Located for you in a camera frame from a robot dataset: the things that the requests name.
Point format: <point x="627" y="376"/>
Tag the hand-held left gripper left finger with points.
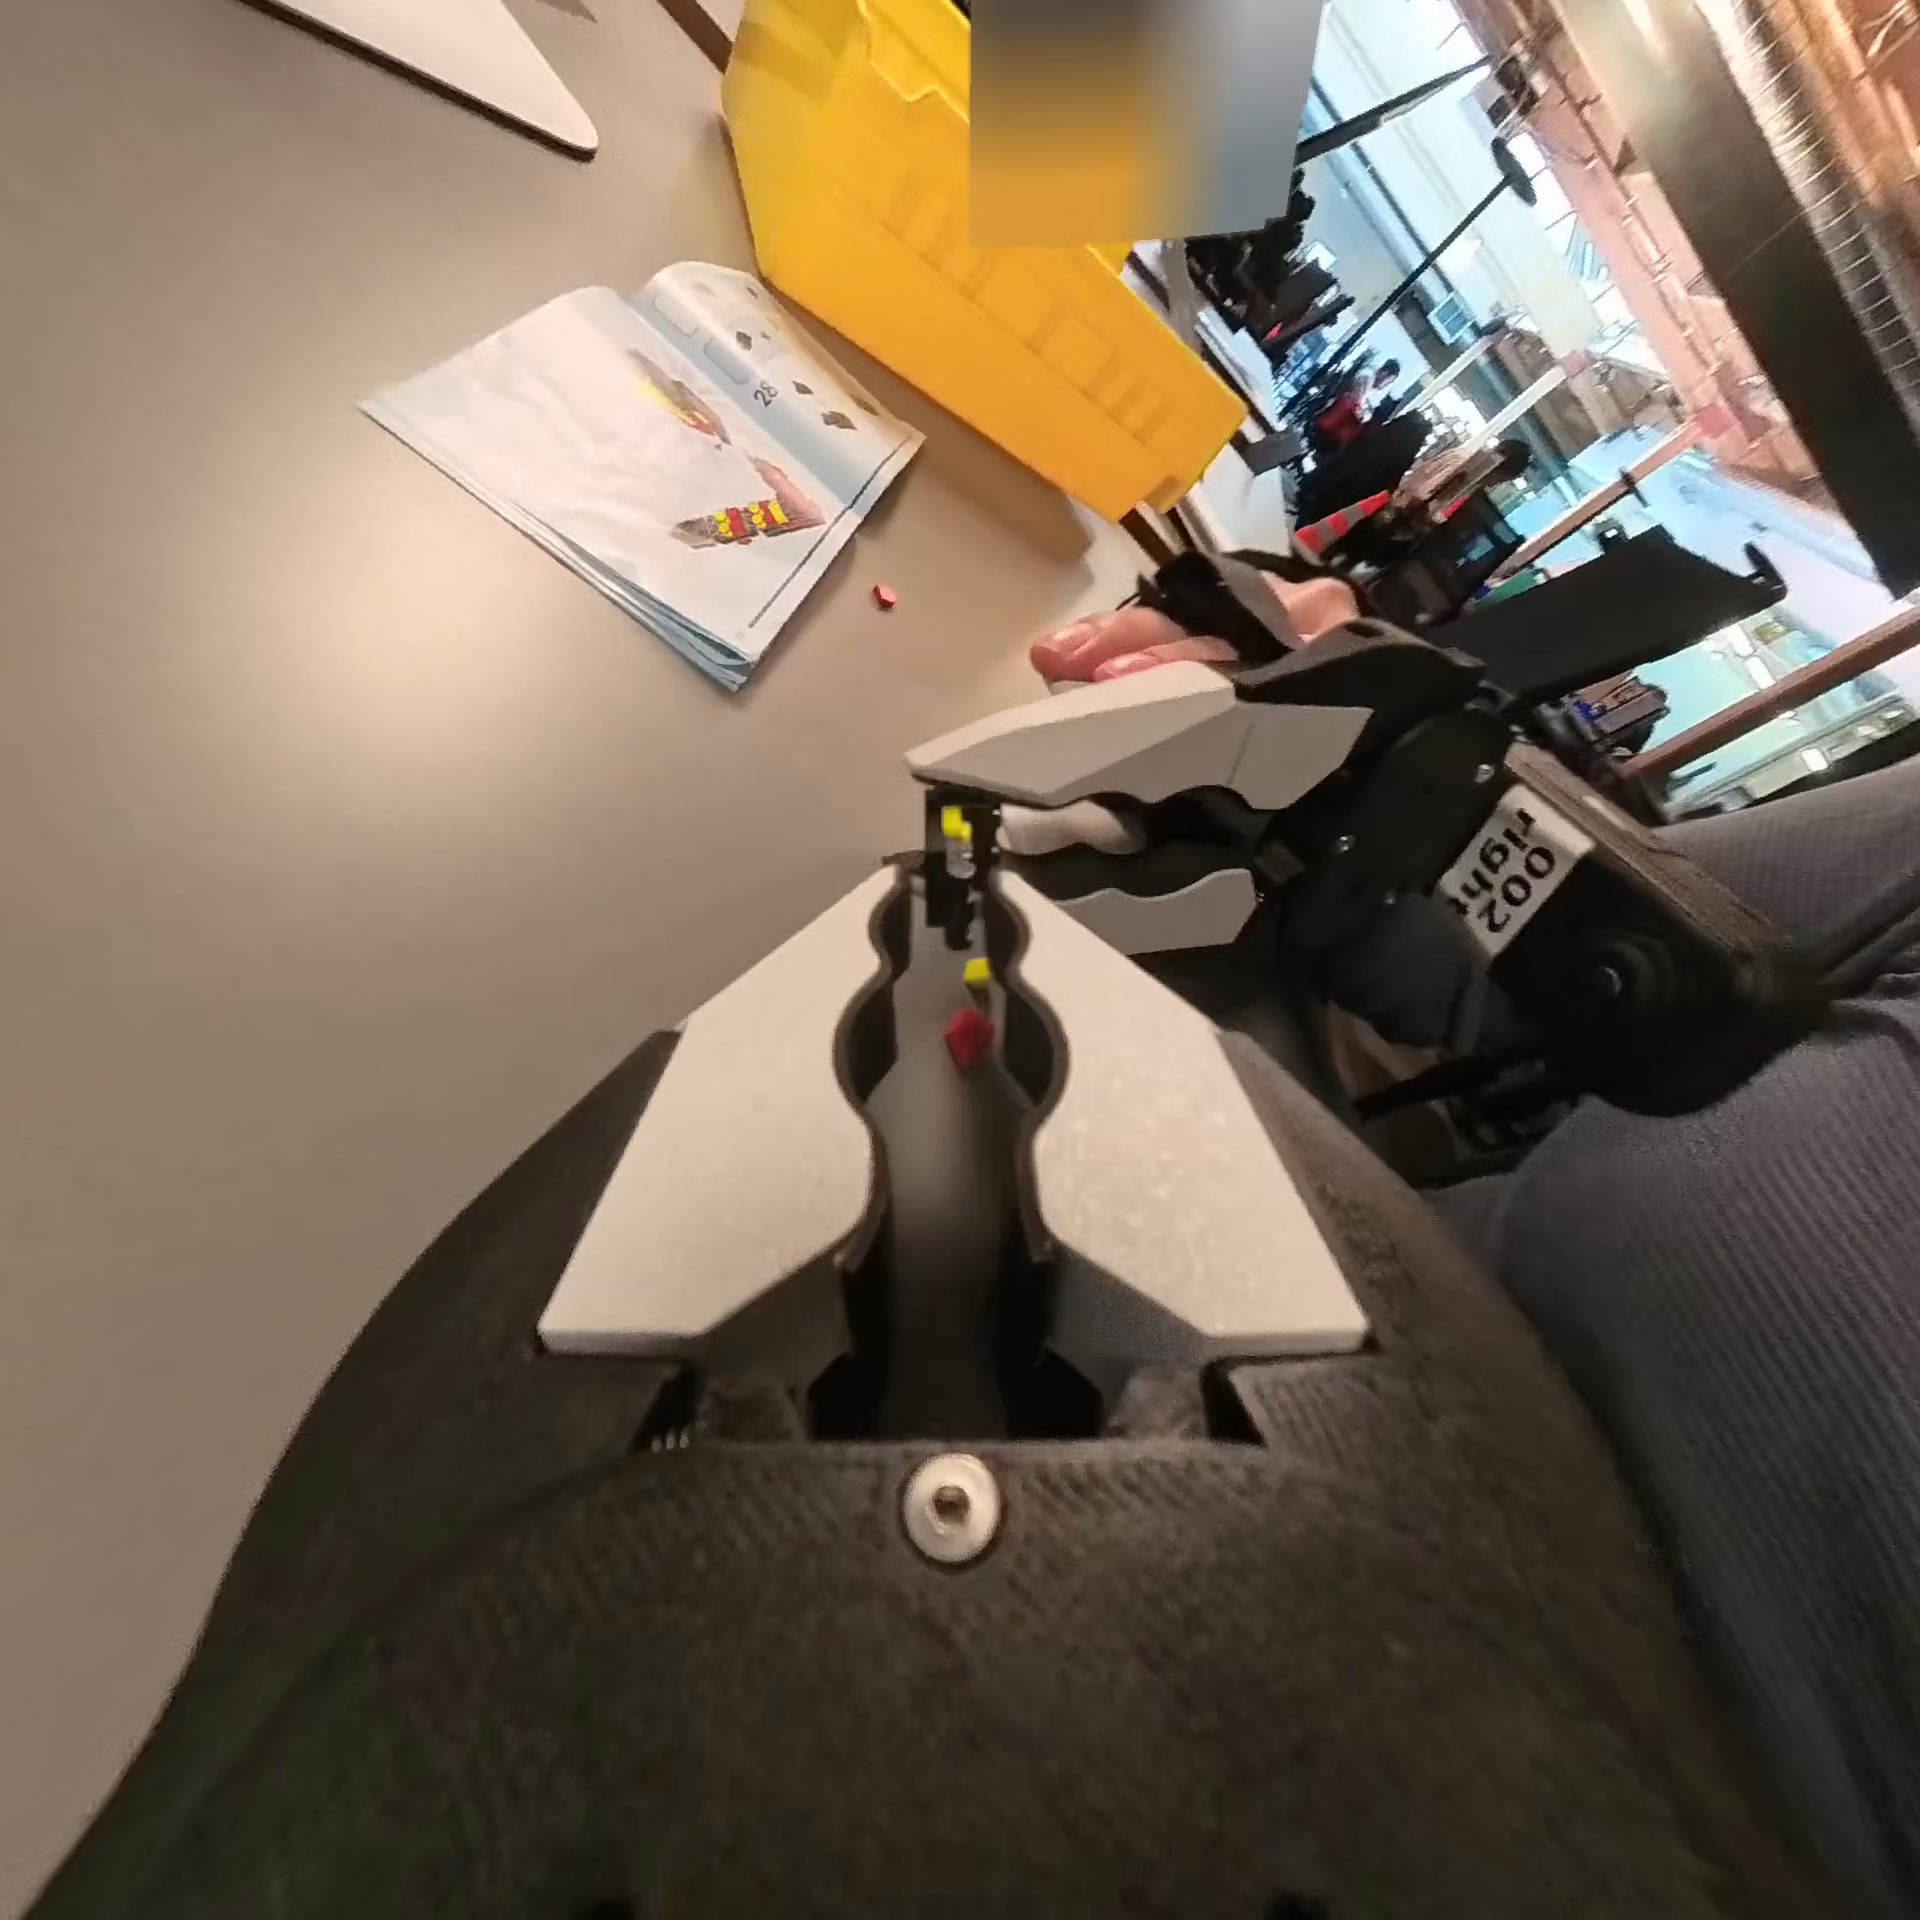
<point x="721" y="1184"/>

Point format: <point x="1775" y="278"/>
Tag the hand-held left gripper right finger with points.
<point x="1200" y="1184"/>

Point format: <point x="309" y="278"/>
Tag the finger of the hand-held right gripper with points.
<point x="1171" y="912"/>
<point x="1110" y="735"/>

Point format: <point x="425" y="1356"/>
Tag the red yellow black brick assembly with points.
<point x="960" y="870"/>

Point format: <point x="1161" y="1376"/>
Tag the person's right hand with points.
<point x="1126" y="646"/>

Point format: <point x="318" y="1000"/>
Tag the red wedge toy brick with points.
<point x="969" y="1038"/>

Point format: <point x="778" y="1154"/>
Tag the orange traffic cone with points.
<point x="1342" y="522"/>

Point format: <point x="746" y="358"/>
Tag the yellow plastic bin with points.
<point x="974" y="299"/>

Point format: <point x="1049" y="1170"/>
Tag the open instruction booklet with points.
<point x="645" y="465"/>

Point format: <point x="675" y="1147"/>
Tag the person's grey sweater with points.
<point x="1723" y="1424"/>

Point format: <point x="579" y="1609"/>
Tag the wooden book stand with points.
<point x="451" y="59"/>

